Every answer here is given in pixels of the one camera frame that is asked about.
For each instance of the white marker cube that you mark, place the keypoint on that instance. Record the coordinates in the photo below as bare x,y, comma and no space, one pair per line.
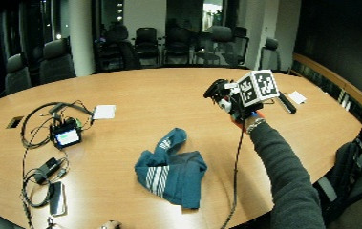
258,86

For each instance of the row of black office chairs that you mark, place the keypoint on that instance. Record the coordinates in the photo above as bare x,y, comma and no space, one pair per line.
176,44

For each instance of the grey office chair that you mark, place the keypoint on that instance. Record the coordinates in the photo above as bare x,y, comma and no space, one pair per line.
56,61
270,54
17,74

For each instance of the black remote control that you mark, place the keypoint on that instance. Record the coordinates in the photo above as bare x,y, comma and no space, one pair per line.
286,103

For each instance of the small white card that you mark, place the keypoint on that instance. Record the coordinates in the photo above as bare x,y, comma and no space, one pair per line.
297,97

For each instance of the white paper sheet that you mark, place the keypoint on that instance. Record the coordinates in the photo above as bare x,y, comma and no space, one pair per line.
104,112

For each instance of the teal striped garment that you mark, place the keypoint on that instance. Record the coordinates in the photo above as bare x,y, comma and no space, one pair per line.
170,170

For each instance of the small black screen device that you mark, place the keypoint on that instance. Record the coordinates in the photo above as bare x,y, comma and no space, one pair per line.
65,136

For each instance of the black power adapter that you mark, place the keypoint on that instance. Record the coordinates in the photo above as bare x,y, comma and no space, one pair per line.
46,168

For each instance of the table socket hatch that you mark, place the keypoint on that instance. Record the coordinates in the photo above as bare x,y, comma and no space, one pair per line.
13,122

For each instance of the small round beige object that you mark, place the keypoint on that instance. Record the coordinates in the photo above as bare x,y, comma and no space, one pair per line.
110,224

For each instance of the black smartphone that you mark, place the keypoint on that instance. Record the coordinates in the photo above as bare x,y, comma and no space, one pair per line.
57,198

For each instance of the wooden wall ledge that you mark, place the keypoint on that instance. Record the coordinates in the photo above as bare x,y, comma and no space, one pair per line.
341,83

